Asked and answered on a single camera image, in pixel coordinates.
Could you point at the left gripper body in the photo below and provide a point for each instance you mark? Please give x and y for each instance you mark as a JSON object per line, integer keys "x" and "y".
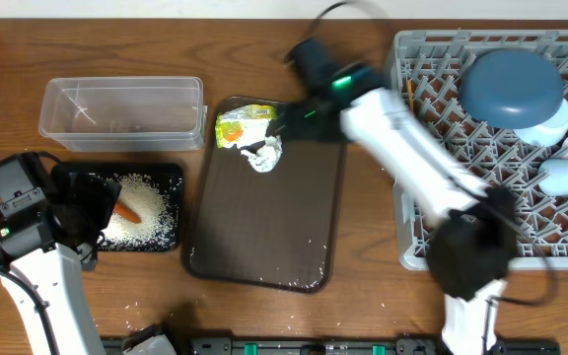
{"x": 89, "y": 211}

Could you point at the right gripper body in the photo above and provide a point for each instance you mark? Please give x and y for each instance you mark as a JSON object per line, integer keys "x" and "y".
{"x": 309, "y": 122}

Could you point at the orange carrot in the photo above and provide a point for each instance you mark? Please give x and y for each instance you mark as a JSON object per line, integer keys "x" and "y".
{"x": 125, "y": 212}

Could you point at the white tissue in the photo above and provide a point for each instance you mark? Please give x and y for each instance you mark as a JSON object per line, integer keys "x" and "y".
{"x": 263, "y": 156}

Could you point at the green snack wrapper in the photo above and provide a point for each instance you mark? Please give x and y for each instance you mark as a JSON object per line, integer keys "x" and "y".
{"x": 243, "y": 126}

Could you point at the pile of white rice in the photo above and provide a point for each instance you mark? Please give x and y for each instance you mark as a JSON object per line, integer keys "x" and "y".
{"x": 155, "y": 199}

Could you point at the wooden chopstick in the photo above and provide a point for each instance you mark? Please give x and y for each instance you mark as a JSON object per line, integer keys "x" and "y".
{"x": 410, "y": 92}

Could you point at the dark blue plate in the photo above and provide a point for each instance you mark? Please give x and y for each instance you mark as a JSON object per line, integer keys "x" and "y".
{"x": 511, "y": 89}

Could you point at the light blue bowl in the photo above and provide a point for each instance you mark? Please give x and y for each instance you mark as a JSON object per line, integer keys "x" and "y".
{"x": 548, "y": 133}

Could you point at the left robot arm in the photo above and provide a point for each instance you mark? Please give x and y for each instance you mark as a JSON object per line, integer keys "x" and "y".
{"x": 46, "y": 284}

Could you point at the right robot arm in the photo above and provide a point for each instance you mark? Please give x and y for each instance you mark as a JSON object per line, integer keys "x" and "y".
{"x": 473, "y": 239}

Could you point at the black waste tray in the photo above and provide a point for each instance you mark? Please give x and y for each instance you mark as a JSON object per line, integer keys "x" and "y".
{"x": 103, "y": 169}

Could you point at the grey dishwasher rack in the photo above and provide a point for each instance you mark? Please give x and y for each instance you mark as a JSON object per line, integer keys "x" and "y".
{"x": 435, "y": 62}

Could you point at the clear plastic bin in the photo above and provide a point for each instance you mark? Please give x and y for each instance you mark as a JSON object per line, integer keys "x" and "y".
{"x": 124, "y": 114}

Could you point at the brown serving tray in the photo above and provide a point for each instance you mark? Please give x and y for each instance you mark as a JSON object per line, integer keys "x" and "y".
{"x": 275, "y": 229}

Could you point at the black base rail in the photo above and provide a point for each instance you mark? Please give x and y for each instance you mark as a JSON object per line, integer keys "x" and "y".
{"x": 162, "y": 339}

